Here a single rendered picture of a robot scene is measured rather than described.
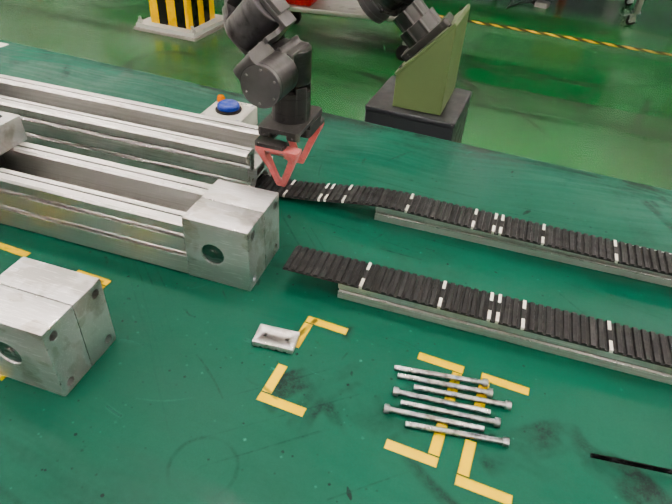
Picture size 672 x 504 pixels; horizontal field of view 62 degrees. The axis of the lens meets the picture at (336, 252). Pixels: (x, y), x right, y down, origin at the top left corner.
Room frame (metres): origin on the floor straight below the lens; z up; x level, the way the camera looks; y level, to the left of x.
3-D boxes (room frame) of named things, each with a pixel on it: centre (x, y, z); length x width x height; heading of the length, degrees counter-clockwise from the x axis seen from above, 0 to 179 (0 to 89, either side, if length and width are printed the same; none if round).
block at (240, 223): (0.61, 0.14, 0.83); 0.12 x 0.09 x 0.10; 165
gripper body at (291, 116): (0.78, 0.08, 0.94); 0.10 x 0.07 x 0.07; 164
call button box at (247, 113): (0.94, 0.22, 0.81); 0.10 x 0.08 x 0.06; 165
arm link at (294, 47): (0.77, 0.08, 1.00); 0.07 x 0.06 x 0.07; 162
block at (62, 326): (0.42, 0.31, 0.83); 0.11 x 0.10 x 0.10; 164
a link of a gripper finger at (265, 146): (0.75, 0.09, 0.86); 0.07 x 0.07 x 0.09; 74
